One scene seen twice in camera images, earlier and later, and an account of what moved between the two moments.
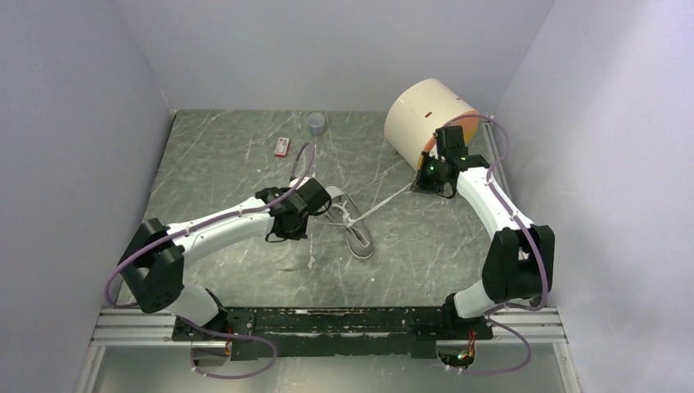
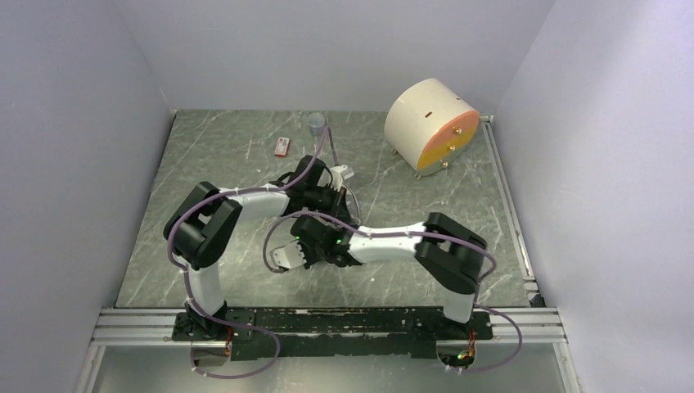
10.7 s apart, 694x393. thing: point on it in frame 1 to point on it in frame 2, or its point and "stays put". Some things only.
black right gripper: (421, 185) to (310, 261)
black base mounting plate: (337, 333) stays put
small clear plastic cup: (316, 122) stays put
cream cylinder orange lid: (418, 110) stays put
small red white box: (281, 150) stays put
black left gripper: (297, 234) to (338, 208)
